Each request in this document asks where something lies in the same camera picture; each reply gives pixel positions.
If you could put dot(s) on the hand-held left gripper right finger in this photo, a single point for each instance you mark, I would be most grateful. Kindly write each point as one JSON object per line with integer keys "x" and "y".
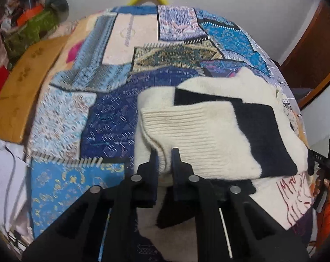
{"x": 178, "y": 180}

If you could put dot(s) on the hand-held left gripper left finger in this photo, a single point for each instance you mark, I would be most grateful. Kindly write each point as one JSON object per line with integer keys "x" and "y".
{"x": 151, "y": 180}

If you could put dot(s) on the black and white striped sweater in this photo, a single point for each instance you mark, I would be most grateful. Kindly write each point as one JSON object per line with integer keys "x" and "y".
{"x": 208, "y": 131}

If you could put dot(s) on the blue patchwork blanket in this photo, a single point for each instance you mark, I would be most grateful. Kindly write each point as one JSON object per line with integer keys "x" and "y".
{"x": 113, "y": 109}

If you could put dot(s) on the brown wooden door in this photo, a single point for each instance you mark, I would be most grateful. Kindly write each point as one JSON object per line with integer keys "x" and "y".
{"x": 315, "y": 49}

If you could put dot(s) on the white crumpled sheet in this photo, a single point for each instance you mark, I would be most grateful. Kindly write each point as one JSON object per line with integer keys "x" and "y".
{"x": 3, "y": 169}

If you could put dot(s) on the green patterned storage box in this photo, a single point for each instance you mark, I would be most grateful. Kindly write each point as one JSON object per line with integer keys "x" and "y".
{"x": 31, "y": 32}

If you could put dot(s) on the grey plush toy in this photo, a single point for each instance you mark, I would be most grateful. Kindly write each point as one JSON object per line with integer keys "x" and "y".
{"x": 57, "y": 1}

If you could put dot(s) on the orange box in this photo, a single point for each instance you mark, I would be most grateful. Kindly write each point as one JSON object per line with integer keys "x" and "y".
{"x": 29, "y": 15}

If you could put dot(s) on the pile of clutter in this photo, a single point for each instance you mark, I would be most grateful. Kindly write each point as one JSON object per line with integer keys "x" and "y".
{"x": 17, "y": 2}

